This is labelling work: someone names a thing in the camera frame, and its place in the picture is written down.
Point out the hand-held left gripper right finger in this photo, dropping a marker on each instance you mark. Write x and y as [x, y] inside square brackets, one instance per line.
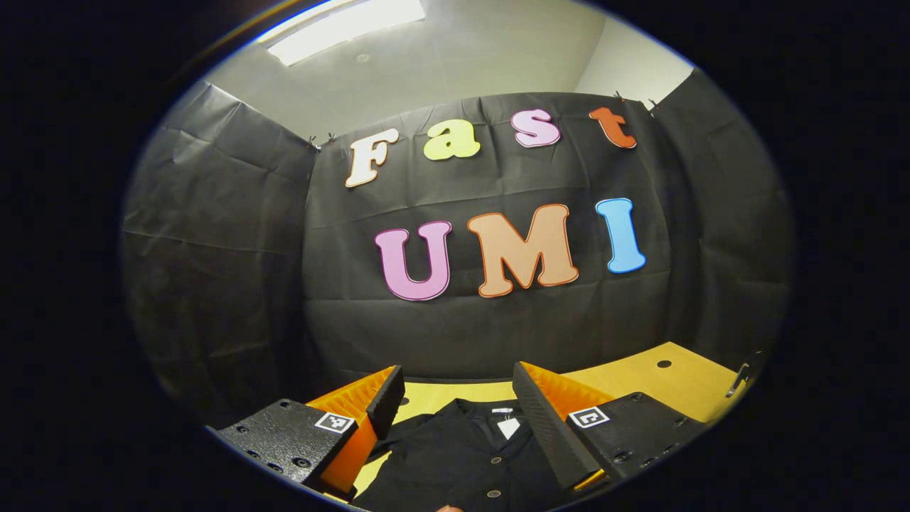
[544, 427]

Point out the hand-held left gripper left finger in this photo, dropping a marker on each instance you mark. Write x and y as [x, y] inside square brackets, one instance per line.
[387, 405]

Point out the black button shirt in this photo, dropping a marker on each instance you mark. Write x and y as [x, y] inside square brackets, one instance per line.
[455, 462]

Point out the black backdrop cloth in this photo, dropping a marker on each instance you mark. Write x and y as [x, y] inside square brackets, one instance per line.
[370, 334]

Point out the ceiling light panel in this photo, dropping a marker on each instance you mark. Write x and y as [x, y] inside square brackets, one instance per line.
[341, 28]

